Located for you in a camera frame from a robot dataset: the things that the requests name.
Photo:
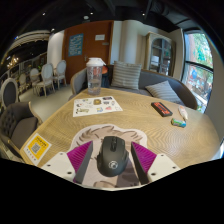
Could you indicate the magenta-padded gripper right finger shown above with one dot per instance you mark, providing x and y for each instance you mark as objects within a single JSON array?
[{"x": 161, "y": 165}]

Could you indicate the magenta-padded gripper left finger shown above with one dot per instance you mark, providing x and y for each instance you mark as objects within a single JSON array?
[{"x": 60, "y": 164}]

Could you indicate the black computer mouse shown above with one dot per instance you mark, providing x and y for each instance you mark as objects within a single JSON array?
[{"x": 112, "y": 156}]

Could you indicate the cat-shaped mouse pad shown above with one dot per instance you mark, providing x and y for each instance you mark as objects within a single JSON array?
[{"x": 100, "y": 131}]

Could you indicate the yellow square card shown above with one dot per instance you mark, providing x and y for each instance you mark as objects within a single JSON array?
[{"x": 36, "y": 149}]

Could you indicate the green and blue packet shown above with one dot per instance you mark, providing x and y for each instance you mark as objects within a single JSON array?
[{"x": 178, "y": 122}]

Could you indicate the black and red box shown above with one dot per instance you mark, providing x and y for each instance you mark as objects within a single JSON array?
[{"x": 161, "y": 109}]

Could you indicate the small white pink tube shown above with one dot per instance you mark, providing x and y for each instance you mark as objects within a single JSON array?
[{"x": 183, "y": 112}]

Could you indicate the grey tufted armchair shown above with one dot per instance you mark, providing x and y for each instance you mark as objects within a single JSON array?
[{"x": 18, "y": 123}]

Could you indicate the white sticker sheet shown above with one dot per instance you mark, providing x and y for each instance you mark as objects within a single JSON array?
[{"x": 96, "y": 106}]

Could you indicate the flat striped cushion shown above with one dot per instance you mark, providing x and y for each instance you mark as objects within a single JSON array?
[{"x": 163, "y": 91}]

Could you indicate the grey curved sofa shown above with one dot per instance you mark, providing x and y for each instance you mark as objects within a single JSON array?
[{"x": 150, "y": 78}]

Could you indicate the group of white chairs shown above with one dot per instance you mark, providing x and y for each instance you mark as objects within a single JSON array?
[{"x": 46, "y": 76}]

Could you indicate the clear shaker bottle white lid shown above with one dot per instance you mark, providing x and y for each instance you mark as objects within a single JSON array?
[{"x": 94, "y": 78}]

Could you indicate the upright striped cushion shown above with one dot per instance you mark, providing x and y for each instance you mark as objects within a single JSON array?
[{"x": 126, "y": 75}]

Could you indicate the black bag with orange top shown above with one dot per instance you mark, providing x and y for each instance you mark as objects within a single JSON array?
[{"x": 106, "y": 78}]

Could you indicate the arched glass-door cabinet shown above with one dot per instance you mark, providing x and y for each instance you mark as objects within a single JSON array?
[{"x": 160, "y": 53}]

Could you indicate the brown wooden door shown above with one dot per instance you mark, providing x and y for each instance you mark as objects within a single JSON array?
[{"x": 91, "y": 50}]

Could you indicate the blue poster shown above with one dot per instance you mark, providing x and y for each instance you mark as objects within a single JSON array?
[{"x": 76, "y": 45}]

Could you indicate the white door sign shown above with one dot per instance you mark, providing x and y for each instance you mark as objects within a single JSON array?
[{"x": 100, "y": 37}]

